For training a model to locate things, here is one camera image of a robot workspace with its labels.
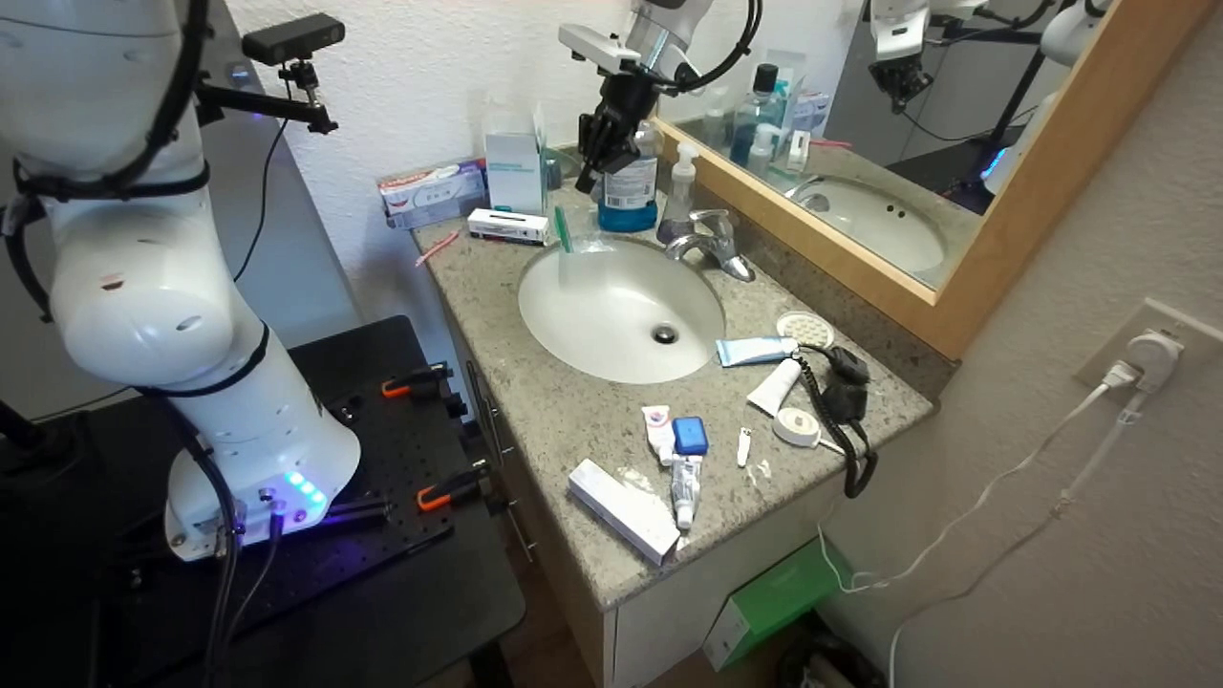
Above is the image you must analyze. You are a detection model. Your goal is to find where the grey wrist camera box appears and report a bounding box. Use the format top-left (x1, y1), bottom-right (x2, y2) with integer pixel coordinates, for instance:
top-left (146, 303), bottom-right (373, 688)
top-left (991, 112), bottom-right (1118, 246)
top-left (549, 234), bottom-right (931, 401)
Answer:
top-left (554, 19), bottom-right (644, 78)

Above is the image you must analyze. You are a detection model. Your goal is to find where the pink toothbrush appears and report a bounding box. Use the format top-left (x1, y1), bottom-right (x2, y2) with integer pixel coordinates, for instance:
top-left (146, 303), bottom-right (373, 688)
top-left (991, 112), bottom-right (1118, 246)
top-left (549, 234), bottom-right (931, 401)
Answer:
top-left (414, 227), bottom-right (465, 267)

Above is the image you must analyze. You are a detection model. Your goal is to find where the long white box red end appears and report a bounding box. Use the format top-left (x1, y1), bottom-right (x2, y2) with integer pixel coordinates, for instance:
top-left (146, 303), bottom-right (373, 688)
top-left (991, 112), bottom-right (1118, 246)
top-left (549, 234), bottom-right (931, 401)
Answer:
top-left (563, 456), bottom-right (684, 568)

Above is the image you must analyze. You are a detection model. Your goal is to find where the chrome faucet handle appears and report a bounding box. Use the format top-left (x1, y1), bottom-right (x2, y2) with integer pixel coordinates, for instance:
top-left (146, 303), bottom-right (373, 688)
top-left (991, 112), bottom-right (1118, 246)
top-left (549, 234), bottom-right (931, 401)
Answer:
top-left (684, 205), bottom-right (741, 247)

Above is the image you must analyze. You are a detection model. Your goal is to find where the green cardboard box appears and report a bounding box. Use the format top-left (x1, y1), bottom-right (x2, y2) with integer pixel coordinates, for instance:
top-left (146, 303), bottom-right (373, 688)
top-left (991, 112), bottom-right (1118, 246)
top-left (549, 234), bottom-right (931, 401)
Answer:
top-left (699, 535), bottom-right (856, 676)

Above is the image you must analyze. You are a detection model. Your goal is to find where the wall outlet plate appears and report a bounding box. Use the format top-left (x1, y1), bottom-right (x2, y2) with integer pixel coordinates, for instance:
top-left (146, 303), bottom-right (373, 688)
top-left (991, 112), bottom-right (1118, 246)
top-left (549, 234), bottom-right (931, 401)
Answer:
top-left (1070, 294), bottom-right (1223, 414)

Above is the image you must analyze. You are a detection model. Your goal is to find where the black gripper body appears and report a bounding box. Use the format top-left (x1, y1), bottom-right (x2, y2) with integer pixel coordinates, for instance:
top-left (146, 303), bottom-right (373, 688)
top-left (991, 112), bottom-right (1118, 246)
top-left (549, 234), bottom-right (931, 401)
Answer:
top-left (592, 69), bottom-right (666, 131)

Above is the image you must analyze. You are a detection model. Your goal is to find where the chrome sink faucet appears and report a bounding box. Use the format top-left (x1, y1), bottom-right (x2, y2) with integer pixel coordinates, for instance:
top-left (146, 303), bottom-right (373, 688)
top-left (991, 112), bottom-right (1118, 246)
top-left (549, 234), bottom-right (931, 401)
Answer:
top-left (662, 227), bottom-right (760, 285)

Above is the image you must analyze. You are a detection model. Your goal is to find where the white plug charger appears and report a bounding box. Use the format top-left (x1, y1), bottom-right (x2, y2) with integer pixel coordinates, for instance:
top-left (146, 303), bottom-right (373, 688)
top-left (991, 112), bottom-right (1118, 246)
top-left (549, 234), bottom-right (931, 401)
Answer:
top-left (1099, 326), bottom-right (1193, 399)

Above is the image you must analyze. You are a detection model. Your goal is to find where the white denture cleanser box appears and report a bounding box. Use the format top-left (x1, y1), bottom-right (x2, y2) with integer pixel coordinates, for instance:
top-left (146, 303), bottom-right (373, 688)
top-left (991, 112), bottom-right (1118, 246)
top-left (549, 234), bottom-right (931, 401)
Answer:
top-left (484, 123), bottom-right (549, 218)

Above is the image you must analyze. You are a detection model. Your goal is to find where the small clear pump bottle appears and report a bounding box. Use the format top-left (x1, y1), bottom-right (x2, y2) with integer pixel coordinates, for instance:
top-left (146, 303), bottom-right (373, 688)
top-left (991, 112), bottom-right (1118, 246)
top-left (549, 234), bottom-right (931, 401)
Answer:
top-left (657, 140), bottom-right (702, 246)

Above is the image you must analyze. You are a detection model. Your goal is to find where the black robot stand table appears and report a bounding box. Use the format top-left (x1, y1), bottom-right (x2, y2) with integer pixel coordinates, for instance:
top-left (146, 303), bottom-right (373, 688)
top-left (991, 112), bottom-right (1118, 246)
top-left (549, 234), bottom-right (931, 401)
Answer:
top-left (0, 312), bottom-right (527, 688)

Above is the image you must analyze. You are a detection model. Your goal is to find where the white tissue box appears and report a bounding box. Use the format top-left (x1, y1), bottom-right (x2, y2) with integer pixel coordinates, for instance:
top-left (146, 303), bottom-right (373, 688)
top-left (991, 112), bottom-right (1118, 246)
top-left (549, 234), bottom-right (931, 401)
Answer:
top-left (373, 155), bottom-right (492, 234)

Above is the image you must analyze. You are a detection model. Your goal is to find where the small blue container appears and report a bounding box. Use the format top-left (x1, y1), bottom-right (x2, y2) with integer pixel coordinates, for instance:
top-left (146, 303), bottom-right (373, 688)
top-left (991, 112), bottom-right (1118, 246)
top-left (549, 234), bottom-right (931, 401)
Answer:
top-left (667, 414), bottom-right (716, 457)

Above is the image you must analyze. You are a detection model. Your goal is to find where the light blue tube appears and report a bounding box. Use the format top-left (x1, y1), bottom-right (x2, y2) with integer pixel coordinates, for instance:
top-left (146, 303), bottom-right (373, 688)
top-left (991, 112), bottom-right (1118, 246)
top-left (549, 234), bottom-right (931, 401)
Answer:
top-left (711, 331), bottom-right (802, 374)

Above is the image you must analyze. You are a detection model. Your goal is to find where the white vanity cabinet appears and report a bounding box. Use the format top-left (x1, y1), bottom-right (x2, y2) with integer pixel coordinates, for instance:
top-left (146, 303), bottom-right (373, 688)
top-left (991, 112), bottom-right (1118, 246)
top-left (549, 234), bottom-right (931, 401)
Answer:
top-left (435, 270), bottom-right (834, 688)

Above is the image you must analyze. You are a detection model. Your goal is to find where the orange black clamp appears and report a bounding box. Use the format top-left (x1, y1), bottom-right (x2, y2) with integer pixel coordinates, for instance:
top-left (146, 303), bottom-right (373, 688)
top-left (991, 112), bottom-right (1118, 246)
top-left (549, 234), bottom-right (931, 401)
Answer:
top-left (414, 457), bottom-right (492, 516)
top-left (379, 359), bottom-right (453, 406)

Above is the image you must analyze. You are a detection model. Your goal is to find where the round white floss case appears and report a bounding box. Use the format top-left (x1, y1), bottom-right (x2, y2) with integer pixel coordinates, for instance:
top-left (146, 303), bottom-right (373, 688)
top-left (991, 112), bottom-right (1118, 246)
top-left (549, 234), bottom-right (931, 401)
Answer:
top-left (773, 401), bottom-right (827, 451)

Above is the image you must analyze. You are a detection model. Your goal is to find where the plain white tube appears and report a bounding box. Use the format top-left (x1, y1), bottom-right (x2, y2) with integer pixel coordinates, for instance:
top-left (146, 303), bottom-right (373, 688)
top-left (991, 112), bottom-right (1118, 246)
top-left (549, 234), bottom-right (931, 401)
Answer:
top-left (741, 354), bottom-right (809, 420)

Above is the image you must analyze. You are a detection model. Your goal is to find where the white oval sink basin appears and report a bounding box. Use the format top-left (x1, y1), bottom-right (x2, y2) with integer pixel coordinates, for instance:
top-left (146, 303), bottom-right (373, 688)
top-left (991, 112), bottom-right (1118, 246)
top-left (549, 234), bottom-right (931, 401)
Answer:
top-left (512, 236), bottom-right (730, 390)

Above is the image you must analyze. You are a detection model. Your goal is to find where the white box with black stripe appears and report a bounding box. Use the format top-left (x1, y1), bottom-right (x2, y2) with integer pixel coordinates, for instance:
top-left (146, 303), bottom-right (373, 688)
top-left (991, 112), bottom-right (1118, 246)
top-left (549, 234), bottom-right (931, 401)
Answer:
top-left (461, 205), bottom-right (554, 247)

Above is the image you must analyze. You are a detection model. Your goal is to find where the black coiled cord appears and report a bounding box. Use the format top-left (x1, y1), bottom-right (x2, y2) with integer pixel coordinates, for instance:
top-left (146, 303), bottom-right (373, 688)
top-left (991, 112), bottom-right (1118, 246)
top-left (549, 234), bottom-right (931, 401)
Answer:
top-left (793, 340), bottom-right (886, 503)

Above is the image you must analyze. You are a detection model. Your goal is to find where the white charger cable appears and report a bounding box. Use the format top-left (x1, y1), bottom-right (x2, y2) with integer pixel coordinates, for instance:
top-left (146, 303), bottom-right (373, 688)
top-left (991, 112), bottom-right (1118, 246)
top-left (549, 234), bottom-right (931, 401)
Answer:
top-left (815, 374), bottom-right (1151, 688)

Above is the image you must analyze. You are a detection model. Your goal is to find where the wood framed mirror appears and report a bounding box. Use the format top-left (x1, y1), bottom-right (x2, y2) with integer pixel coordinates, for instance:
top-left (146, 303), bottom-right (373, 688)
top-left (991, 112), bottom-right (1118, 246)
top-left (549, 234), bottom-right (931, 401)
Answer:
top-left (644, 0), bottom-right (1219, 363)

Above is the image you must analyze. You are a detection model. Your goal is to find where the zip bag with green seal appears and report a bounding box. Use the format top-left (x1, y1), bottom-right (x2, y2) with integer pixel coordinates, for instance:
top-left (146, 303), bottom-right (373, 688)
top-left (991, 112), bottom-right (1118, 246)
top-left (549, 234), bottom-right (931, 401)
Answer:
top-left (545, 201), bottom-right (602, 257)

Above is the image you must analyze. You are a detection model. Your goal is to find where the white tube with red print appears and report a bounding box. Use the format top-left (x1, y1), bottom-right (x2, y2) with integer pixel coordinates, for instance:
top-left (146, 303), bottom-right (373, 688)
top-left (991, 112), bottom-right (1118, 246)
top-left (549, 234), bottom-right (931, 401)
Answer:
top-left (637, 401), bottom-right (681, 469)

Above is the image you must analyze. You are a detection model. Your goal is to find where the small clear tube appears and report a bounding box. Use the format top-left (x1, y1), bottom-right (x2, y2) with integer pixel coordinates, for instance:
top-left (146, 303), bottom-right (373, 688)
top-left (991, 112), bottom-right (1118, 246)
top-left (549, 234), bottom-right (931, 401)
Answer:
top-left (666, 451), bottom-right (707, 535)

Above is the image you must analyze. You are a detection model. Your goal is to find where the round white soap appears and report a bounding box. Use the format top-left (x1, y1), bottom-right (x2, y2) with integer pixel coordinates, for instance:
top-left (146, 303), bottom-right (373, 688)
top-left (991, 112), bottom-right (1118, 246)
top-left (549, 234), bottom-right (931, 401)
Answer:
top-left (773, 308), bottom-right (842, 353)

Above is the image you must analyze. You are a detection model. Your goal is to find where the blue mouthwash bottle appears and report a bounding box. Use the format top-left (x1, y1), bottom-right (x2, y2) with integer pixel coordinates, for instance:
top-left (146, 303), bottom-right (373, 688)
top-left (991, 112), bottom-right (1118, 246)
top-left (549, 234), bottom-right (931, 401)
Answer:
top-left (592, 126), bottom-right (666, 236)

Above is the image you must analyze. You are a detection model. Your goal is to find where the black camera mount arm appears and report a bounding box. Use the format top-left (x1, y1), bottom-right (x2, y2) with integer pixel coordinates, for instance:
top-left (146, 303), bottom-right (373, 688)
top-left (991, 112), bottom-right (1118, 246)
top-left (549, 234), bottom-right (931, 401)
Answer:
top-left (186, 74), bottom-right (340, 137)

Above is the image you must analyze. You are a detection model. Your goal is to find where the black exterior camera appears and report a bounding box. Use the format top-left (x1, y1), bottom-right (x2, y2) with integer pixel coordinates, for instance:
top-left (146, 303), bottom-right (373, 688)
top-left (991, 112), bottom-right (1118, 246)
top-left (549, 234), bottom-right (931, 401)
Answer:
top-left (237, 11), bottom-right (353, 97)

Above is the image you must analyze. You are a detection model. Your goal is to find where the black base power cable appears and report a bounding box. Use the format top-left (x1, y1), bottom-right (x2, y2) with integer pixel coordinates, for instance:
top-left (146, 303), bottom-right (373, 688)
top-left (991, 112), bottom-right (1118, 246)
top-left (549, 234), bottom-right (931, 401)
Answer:
top-left (186, 432), bottom-right (289, 688)

